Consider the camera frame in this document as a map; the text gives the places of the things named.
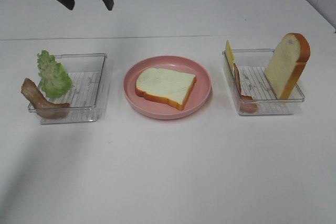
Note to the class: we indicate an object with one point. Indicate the green lettuce leaf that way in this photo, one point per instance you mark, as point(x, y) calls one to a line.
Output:
point(55, 80)

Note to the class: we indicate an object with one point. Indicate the bacon strip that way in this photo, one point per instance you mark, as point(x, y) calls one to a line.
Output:
point(249, 107)
point(39, 99)

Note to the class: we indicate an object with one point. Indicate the bread slice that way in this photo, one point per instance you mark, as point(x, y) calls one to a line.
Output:
point(166, 86)
point(287, 64)

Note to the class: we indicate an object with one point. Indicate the yellow cheese slice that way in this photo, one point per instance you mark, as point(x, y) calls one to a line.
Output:
point(229, 55)

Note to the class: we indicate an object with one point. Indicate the clear left plastic tray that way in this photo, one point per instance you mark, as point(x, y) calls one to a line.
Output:
point(89, 92)

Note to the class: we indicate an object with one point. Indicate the clear plastic tray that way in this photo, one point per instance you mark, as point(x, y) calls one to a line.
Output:
point(251, 64)
point(89, 92)

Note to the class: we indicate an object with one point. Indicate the pink round plate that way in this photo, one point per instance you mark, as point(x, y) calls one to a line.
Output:
point(198, 96)

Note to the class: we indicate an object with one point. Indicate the clear right plastic tray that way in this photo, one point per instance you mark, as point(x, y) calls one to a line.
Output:
point(251, 64)

